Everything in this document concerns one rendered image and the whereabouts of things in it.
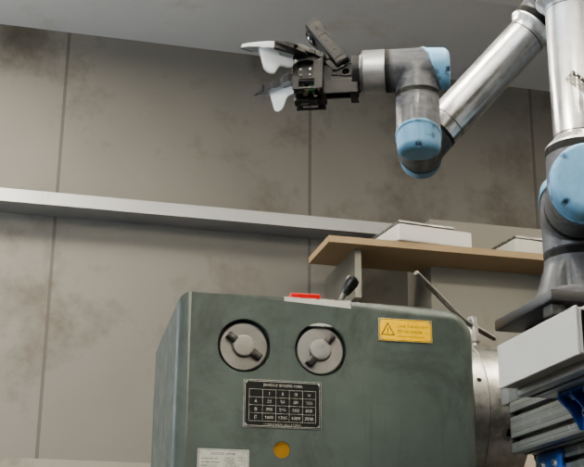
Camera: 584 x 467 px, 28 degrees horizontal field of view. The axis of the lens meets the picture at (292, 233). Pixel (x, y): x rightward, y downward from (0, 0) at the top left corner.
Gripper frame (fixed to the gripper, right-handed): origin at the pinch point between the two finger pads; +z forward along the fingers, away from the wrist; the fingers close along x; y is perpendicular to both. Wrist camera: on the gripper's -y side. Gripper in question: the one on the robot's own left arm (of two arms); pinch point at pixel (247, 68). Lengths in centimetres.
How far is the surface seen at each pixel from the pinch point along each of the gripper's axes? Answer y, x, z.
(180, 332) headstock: 36, 34, 17
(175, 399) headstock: 49, 36, 17
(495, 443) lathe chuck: 49, 68, -43
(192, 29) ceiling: -215, 277, 80
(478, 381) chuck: 36, 66, -40
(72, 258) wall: -103, 293, 131
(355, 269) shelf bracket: -94, 293, 2
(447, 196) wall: -159, 352, -39
